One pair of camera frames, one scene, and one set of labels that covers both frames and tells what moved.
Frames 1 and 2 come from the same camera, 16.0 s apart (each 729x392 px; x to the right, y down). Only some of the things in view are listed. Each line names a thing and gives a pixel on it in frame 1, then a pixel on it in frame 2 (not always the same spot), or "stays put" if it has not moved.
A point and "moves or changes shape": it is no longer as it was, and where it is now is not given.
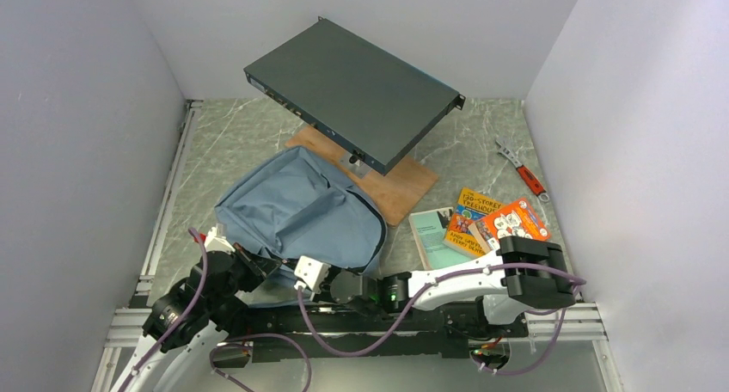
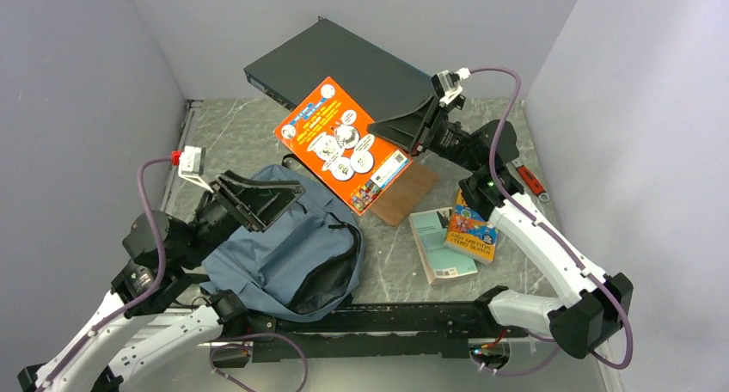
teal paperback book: (430, 227) stays put
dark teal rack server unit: (373, 105) stays put
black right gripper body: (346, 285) to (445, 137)
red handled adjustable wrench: (524, 173) stays put
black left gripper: (258, 266) to (263, 201)
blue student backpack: (297, 206) moves or changes shape
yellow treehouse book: (470, 206) stays put
